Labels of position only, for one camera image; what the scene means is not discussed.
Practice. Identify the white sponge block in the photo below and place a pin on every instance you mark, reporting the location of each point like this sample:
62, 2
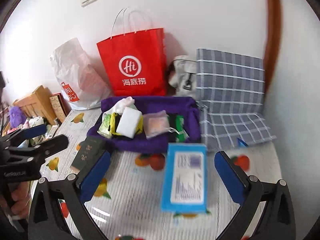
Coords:
129, 122

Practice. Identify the wooden headboard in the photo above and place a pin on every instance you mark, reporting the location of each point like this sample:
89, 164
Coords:
36, 104

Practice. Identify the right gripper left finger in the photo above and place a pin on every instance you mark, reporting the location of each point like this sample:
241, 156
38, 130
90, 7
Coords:
46, 220

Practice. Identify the beige grey backpack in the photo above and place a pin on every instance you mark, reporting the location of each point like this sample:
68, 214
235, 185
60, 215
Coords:
182, 73

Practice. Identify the red paper shopping bag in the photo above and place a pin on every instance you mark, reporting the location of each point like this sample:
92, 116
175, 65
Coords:
135, 62

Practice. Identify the brown wooden door frame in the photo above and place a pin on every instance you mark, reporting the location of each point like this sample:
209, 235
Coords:
273, 40

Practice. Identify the purple towel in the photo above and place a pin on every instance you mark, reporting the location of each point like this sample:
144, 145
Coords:
185, 106

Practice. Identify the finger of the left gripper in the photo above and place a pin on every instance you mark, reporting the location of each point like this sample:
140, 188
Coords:
31, 132
53, 146

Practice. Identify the white Miniso plastic bag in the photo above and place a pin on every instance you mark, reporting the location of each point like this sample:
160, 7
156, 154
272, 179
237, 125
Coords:
81, 85

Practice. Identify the yellow black pouch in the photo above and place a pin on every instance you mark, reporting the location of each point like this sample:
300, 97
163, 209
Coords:
114, 122

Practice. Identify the person left hand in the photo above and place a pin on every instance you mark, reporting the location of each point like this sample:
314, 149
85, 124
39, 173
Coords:
21, 197

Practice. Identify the green tissue pack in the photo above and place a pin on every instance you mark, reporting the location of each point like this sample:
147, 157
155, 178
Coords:
104, 129

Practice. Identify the purple plush toy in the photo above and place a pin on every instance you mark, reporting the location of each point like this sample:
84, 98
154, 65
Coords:
17, 117

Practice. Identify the dark green tea tin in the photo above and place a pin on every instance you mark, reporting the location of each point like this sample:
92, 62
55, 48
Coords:
88, 149

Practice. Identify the clear plastic bag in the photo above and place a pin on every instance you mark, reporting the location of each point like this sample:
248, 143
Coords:
146, 117

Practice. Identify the white glove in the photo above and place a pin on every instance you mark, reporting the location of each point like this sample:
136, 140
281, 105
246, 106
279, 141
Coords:
120, 106

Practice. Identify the blue tissue pack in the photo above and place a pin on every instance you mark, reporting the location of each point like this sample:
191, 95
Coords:
185, 179

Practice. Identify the grey checkered fabric cushion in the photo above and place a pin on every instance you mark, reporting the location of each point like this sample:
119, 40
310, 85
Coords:
230, 93

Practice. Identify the patterned book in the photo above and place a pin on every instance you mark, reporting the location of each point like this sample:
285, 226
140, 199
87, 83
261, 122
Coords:
60, 107

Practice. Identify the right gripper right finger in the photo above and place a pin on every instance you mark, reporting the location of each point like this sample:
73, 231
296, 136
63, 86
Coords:
277, 220

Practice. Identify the fruit print sachet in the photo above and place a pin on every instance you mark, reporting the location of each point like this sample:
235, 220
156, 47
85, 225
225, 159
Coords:
157, 124

